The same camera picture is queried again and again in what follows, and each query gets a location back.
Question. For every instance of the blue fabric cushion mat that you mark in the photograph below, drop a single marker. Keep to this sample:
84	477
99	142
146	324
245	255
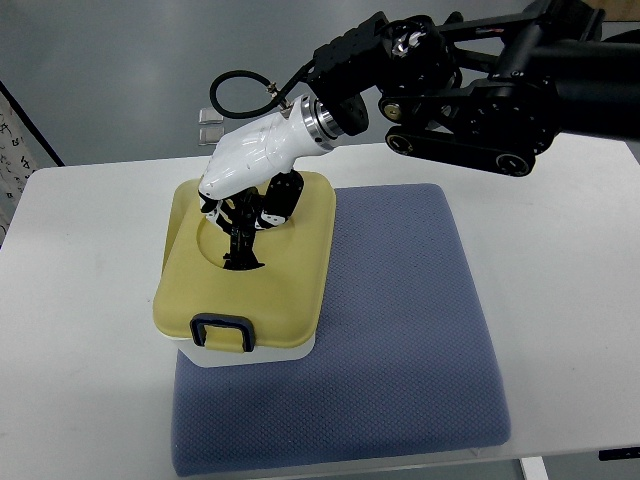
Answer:
402	364

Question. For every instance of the white storage box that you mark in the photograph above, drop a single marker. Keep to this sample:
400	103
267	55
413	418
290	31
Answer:
203	357

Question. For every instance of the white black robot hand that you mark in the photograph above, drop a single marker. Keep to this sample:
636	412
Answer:
266	150

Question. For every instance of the white paper with writing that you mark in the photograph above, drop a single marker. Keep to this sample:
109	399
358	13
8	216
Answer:
17	161

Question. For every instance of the white table leg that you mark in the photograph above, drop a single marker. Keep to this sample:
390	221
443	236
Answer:
533	468

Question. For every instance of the yellow storage box lid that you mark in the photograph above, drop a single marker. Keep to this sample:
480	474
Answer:
281	298

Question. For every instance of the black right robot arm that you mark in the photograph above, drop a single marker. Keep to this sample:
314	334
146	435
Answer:
489	94

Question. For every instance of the black table control panel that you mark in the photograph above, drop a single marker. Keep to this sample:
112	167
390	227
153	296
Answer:
619	454

